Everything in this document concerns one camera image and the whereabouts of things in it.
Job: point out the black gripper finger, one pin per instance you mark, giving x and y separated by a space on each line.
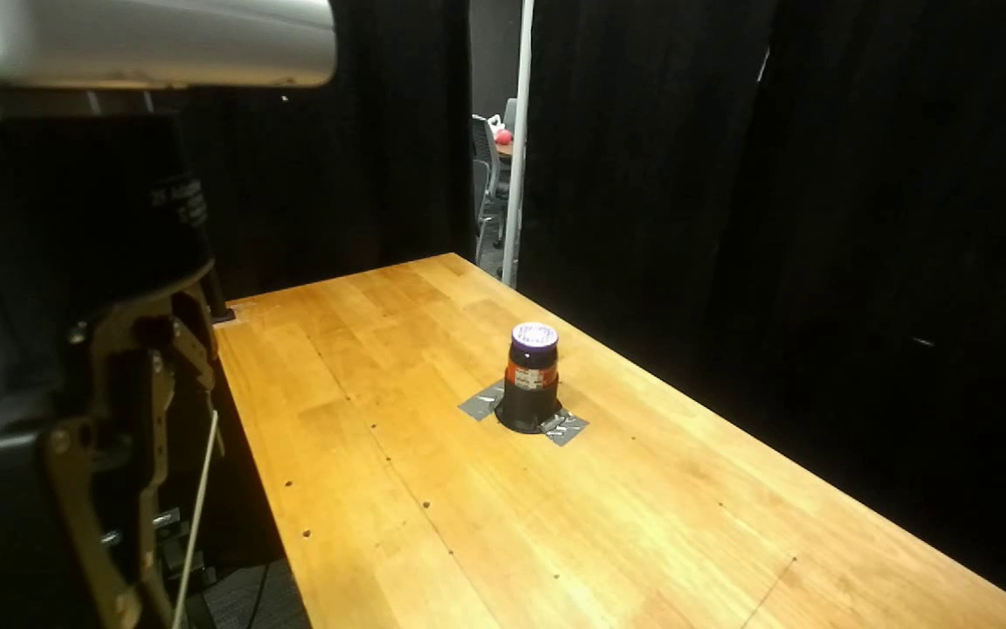
90 527

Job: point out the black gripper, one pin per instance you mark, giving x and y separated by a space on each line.
62 196

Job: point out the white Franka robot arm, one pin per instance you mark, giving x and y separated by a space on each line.
119 39

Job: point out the dark upside-down cup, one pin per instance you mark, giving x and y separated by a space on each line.
533 390

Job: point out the narrow black curtain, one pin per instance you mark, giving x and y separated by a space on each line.
339 162

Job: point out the white vertical pole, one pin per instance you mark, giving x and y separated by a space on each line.
518 141

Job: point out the wide black curtain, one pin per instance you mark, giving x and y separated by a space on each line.
818 232

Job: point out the black camera stand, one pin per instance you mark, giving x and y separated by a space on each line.
225 311

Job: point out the grey duct tape piece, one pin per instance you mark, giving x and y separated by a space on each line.
484 403

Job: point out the grey square base plate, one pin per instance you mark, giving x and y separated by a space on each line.
565 427

